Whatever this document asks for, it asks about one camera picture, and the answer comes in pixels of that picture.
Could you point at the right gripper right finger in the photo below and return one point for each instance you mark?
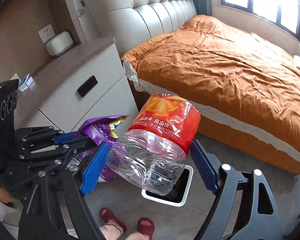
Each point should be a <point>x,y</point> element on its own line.
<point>258,216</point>

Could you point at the white tissue box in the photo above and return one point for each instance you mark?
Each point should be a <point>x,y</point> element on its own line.
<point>59,44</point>

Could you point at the red slipper right foot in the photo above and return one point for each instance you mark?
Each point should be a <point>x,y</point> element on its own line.
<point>146,227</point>

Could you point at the bed with orange cover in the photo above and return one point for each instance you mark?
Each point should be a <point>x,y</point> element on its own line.
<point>246,89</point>

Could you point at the red slipper foot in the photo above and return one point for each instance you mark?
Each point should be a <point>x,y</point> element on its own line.
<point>110,219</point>
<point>146,227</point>

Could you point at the clear plastic wrapper on nightstand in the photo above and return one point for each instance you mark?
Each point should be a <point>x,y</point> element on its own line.
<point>24,82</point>

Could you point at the clear bottle red label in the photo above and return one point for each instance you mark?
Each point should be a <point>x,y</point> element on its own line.
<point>152,153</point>

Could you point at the cream padded headboard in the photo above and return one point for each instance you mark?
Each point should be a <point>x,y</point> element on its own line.
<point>131,22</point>

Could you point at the white wall socket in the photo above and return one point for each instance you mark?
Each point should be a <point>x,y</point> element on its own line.
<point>46,33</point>

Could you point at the white square trash bin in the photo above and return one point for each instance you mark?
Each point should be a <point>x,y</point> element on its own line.
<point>178,195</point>

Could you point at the red slipper left foot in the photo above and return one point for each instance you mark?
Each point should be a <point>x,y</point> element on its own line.
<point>110,219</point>

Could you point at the white nightstand with drawers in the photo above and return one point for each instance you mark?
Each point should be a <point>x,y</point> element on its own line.
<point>88,81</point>

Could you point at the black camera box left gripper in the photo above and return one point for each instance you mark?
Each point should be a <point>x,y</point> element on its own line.
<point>8,103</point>

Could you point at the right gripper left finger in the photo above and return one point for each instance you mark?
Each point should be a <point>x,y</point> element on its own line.
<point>42,217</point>

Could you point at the purple snack bag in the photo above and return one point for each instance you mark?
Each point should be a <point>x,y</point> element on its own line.
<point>99,130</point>

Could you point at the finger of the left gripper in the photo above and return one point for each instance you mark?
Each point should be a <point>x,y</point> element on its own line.
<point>62,138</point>
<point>79,148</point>

